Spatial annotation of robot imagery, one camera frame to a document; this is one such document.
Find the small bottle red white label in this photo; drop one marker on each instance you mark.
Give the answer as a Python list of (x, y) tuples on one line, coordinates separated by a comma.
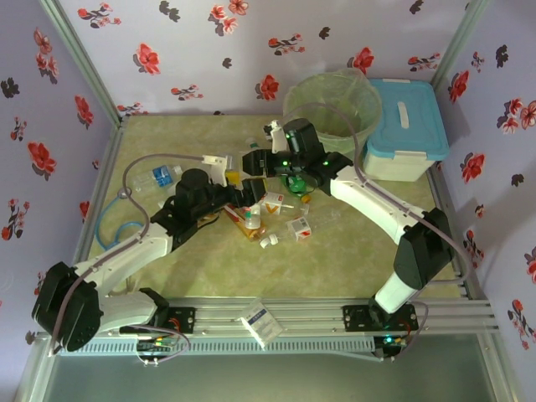
[(299, 229)]

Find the aluminium frame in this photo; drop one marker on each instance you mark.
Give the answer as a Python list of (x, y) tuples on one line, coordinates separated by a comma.
[(314, 307)]

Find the mesh bin with green liner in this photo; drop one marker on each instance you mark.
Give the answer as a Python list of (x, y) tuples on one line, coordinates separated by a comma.
[(360, 109)]

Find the blue tube with metal disc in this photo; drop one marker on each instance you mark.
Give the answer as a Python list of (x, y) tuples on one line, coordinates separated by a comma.
[(122, 194)]

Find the white bottle orange chevron label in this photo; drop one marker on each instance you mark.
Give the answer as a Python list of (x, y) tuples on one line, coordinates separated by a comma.
[(274, 205)]

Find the clear bottle blue label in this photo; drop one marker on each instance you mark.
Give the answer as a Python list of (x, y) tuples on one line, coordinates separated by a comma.
[(161, 176)]

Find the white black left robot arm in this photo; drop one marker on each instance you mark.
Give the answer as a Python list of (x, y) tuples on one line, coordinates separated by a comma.
[(125, 255)]

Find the blue lidded storage box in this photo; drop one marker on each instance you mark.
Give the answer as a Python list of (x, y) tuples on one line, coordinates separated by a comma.
[(419, 125)]

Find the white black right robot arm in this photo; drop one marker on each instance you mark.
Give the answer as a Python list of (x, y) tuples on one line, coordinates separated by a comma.
[(368, 205)]

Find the white paper packet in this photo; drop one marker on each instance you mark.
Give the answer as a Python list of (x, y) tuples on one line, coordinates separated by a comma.
[(260, 322)]

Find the orange tea bottle red label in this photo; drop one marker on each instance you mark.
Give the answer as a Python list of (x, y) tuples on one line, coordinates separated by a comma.
[(251, 231)]

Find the green soda bottle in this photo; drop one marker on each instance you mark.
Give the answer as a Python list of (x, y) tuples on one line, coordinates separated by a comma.
[(297, 184)]

